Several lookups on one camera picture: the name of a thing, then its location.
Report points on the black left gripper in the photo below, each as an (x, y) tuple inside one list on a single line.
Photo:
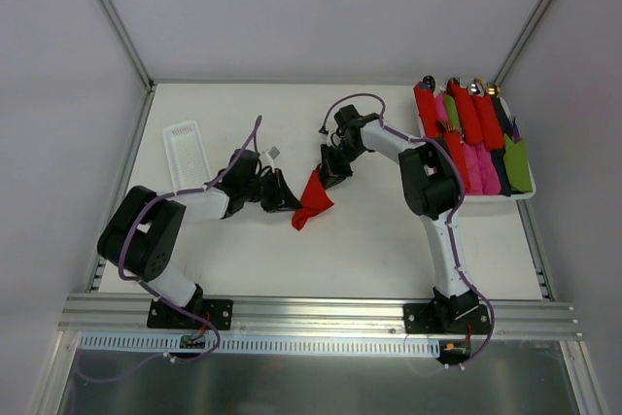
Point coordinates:
[(277, 190)]

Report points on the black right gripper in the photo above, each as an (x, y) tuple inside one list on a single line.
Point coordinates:
[(332, 162)]

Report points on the red paper napkin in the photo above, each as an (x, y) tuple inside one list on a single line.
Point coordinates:
[(314, 201)]

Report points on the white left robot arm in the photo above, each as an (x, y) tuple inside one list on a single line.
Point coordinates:
[(140, 238)]

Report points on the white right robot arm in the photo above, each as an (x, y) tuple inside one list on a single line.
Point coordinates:
[(432, 188)]

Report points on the black rolled napkin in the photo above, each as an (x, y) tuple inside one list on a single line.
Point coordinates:
[(497, 155)]

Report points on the green rolled napkin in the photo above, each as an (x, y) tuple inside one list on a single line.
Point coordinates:
[(516, 164)]

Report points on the white perforated utensil basket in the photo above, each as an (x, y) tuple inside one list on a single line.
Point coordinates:
[(186, 158)]

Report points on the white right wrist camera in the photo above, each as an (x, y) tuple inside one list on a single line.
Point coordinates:
[(333, 139)]

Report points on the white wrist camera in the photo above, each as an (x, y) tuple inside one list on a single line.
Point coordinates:
[(268, 157), (333, 139)]

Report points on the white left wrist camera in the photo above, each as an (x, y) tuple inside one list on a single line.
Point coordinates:
[(268, 157)]

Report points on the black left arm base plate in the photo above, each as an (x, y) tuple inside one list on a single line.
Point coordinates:
[(218, 312)]

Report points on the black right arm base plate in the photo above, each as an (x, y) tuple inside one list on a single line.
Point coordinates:
[(418, 320)]

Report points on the aluminium front rail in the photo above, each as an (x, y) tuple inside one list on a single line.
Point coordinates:
[(334, 317)]

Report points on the white slotted cable duct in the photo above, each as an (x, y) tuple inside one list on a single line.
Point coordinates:
[(262, 345)]

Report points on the left frame post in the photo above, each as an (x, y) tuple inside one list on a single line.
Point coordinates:
[(112, 15)]

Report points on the frame post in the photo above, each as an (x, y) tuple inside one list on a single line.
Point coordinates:
[(112, 15), (526, 34)]

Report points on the right frame post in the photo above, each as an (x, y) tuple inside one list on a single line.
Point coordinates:
[(526, 34)]

